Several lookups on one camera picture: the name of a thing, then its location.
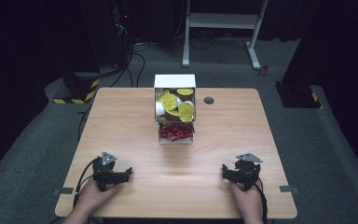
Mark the pile of yellow-lidded cups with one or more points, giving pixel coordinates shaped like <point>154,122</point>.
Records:
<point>175,105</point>

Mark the white cardboard box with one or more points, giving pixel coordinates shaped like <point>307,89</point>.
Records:
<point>174,81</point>

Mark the dark equipment rack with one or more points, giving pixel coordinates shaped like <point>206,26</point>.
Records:
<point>121,31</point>

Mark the pile of red packets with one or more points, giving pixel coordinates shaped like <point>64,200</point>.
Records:
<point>176,131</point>

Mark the white metal stand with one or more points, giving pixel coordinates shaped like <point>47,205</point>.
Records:
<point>223,20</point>

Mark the grey tape piece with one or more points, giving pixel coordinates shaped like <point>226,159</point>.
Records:
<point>63,190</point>
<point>288,188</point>

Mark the black stand base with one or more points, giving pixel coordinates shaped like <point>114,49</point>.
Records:
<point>298,95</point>

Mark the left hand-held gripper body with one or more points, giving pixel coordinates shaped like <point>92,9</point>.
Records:
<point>105,174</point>

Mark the person's left hand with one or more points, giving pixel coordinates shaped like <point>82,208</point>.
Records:
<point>92,197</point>

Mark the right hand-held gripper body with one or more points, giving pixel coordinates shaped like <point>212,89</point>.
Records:
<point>248,172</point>

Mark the person's right hand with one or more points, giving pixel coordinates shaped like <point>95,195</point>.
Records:
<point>247,202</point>

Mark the black base with striped tape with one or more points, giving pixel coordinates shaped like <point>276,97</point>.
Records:
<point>80,90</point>

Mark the small red floor object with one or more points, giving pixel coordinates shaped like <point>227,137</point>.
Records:
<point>263,70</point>

